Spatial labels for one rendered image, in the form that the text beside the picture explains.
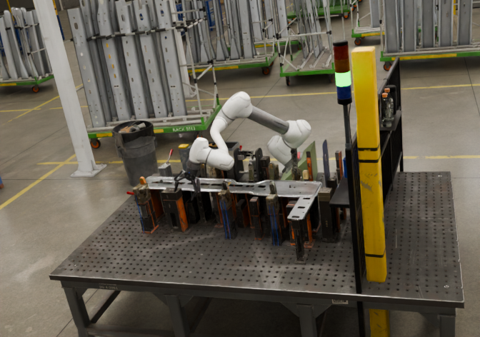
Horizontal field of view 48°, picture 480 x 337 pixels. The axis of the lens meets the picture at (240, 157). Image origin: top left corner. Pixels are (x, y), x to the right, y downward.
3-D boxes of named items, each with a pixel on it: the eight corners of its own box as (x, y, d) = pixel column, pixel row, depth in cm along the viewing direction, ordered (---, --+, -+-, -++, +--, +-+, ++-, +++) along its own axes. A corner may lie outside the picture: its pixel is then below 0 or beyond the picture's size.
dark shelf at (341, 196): (328, 207, 328) (328, 203, 327) (357, 151, 404) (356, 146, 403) (366, 209, 319) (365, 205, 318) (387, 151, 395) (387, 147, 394)
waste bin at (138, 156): (116, 190, 656) (101, 134, 629) (136, 171, 703) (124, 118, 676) (153, 190, 639) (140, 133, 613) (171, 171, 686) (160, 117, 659)
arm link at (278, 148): (285, 160, 449) (265, 142, 447) (299, 146, 440) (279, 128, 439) (281, 168, 435) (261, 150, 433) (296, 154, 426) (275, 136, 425)
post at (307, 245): (301, 248, 347) (296, 208, 336) (306, 238, 356) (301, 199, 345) (311, 248, 344) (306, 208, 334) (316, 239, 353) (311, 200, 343)
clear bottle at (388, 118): (379, 128, 319) (378, 95, 312) (381, 124, 325) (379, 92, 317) (391, 128, 317) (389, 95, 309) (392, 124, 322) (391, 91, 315)
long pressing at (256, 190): (133, 190, 399) (132, 188, 399) (148, 176, 418) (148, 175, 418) (315, 198, 344) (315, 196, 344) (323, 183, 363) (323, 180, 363)
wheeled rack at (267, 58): (181, 83, 1131) (164, -4, 1066) (196, 71, 1219) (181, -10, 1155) (270, 76, 1077) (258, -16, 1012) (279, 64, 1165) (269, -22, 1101)
